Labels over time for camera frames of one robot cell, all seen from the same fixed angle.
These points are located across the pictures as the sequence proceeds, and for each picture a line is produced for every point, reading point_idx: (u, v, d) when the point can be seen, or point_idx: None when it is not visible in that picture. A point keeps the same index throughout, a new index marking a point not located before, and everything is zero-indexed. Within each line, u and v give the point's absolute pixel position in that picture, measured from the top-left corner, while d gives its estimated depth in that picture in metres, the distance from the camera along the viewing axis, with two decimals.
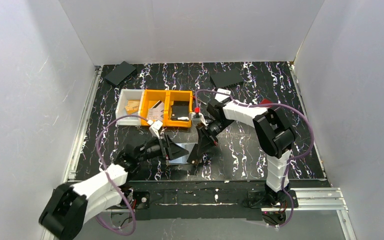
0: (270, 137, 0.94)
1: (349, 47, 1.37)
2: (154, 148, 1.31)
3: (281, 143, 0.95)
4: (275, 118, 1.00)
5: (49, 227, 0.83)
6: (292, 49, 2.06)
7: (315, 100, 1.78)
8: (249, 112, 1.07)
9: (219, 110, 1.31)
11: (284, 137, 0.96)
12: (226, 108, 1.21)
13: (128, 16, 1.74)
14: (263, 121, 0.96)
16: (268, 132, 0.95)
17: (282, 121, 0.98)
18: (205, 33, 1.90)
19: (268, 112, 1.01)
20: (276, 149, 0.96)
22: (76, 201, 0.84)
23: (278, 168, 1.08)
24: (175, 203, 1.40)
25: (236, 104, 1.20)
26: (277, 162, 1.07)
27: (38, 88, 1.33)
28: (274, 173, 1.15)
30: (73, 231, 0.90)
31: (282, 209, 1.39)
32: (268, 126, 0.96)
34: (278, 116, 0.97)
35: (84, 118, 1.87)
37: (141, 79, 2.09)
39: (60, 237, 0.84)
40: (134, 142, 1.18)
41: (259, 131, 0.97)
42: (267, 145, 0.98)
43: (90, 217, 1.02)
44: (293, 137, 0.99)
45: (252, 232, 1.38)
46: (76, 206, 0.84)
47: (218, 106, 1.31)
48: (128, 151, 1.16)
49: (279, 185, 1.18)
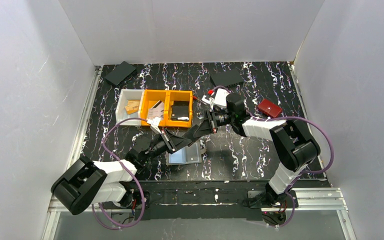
0: (289, 148, 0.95)
1: (349, 47, 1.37)
2: (159, 146, 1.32)
3: (301, 154, 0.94)
4: (295, 130, 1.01)
5: (62, 196, 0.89)
6: (292, 49, 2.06)
7: (314, 99, 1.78)
8: (269, 125, 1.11)
9: (239, 128, 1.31)
11: (304, 149, 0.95)
12: (246, 125, 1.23)
13: (128, 16, 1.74)
14: (280, 132, 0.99)
16: (287, 142, 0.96)
17: (303, 133, 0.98)
18: (205, 32, 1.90)
19: (287, 124, 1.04)
20: (296, 160, 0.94)
22: (96, 172, 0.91)
23: (290, 178, 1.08)
24: (175, 203, 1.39)
25: (255, 120, 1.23)
26: (291, 173, 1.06)
27: (38, 88, 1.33)
28: (281, 179, 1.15)
30: (82, 208, 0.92)
31: (282, 209, 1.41)
32: (287, 137, 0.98)
34: (297, 128, 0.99)
35: (84, 118, 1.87)
37: (141, 79, 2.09)
39: (68, 208, 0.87)
40: (138, 147, 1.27)
41: (278, 142, 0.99)
42: (286, 156, 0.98)
43: (97, 200, 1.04)
44: (315, 150, 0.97)
45: (252, 232, 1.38)
46: (95, 177, 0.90)
47: (240, 122, 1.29)
48: (132, 155, 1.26)
49: (284, 189, 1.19)
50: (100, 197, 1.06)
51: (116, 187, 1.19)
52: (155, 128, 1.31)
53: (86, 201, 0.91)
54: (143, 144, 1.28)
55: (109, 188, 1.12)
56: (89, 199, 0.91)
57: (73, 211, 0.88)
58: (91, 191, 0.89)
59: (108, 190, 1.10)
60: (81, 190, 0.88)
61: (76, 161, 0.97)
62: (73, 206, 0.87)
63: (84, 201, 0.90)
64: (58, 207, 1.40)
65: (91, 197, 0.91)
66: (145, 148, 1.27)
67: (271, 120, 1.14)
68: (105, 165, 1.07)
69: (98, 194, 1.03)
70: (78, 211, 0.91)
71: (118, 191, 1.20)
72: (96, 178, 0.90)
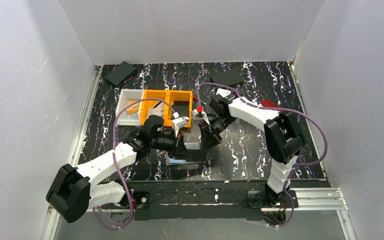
0: (280, 144, 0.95)
1: (349, 47, 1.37)
2: (165, 140, 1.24)
3: (290, 150, 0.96)
4: (286, 123, 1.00)
5: (55, 206, 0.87)
6: (292, 49, 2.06)
7: (314, 100, 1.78)
8: (259, 114, 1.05)
9: (223, 106, 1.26)
11: (293, 144, 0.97)
12: (232, 106, 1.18)
13: (128, 16, 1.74)
14: (275, 127, 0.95)
16: (279, 138, 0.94)
17: (293, 128, 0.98)
18: (205, 33, 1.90)
19: (280, 116, 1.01)
20: (284, 154, 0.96)
22: (77, 185, 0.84)
23: (283, 173, 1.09)
24: (175, 203, 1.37)
25: (244, 103, 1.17)
26: (283, 167, 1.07)
27: (38, 88, 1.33)
28: (277, 176, 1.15)
30: (80, 213, 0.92)
31: (282, 209, 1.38)
32: (279, 132, 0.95)
34: (290, 122, 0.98)
35: (84, 118, 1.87)
37: (141, 79, 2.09)
39: (64, 216, 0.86)
40: (153, 120, 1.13)
41: (269, 137, 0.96)
42: (275, 150, 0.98)
43: (93, 204, 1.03)
44: (302, 143, 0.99)
45: (252, 232, 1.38)
46: (76, 192, 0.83)
47: (223, 101, 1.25)
48: (145, 129, 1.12)
49: (282, 186, 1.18)
50: (96, 201, 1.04)
51: (114, 189, 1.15)
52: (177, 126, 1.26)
53: (80, 209, 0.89)
54: (157, 119, 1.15)
55: (106, 191, 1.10)
56: (82, 207, 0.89)
57: (69, 219, 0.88)
58: (78, 203, 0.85)
59: (105, 193, 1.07)
60: (68, 204, 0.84)
61: (59, 170, 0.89)
62: (67, 217, 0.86)
63: (78, 210, 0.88)
64: None
65: (84, 202, 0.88)
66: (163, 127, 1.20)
67: (263, 109, 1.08)
68: (94, 165, 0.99)
69: (93, 199, 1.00)
70: (75, 216, 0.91)
71: (117, 192, 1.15)
72: (77, 192, 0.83)
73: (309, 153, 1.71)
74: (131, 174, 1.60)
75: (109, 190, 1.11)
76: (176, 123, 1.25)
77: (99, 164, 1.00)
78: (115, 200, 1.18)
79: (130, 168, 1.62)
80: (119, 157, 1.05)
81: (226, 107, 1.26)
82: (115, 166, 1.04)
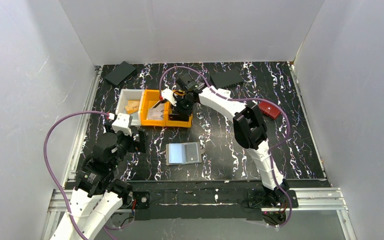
0: (247, 134, 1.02)
1: (349, 47, 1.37)
2: (121, 146, 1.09)
3: (253, 138, 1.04)
4: (250, 114, 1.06)
5: None
6: (292, 49, 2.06)
7: (314, 100, 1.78)
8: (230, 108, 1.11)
9: (194, 94, 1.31)
11: (257, 133, 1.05)
12: (202, 96, 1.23)
13: (128, 16, 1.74)
14: (242, 120, 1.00)
16: (246, 129, 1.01)
17: (257, 118, 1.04)
18: (205, 32, 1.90)
19: (246, 108, 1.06)
20: (249, 142, 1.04)
22: None
23: (262, 160, 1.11)
24: (175, 203, 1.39)
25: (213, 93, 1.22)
26: (257, 153, 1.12)
27: (38, 88, 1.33)
28: (262, 169, 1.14)
30: None
31: (282, 209, 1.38)
32: (246, 123, 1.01)
34: (254, 114, 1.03)
35: (84, 117, 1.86)
37: (141, 78, 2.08)
39: None
40: (104, 143, 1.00)
41: (238, 129, 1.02)
42: (242, 138, 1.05)
43: (95, 234, 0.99)
44: (264, 130, 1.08)
45: (252, 232, 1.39)
46: None
47: (193, 89, 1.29)
48: (97, 156, 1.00)
49: (273, 180, 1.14)
50: (96, 232, 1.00)
51: (105, 205, 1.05)
52: (126, 129, 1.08)
53: None
54: (109, 140, 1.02)
55: (100, 216, 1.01)
56: None
57: None
58: None
59: (100, 221, 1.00)
60: None
61: None
62: None
63: None
64: (58, 207, 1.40)
65: None
66: (113, 144, 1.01)
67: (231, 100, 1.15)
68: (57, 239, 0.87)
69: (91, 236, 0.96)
70: None
71: (112, 207, 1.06)
72: None
73: (309, 152, 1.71)
74: (131, 174, 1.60)
75: (103, 212, 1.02)
76: (124, 125, 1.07)
77: (62, 235, 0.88)
78: (118, 205, 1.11)
79: (130, 168, 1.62)
80: (77, 214, 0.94)
81: (196, 95, 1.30)
82: (79, 223, 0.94)
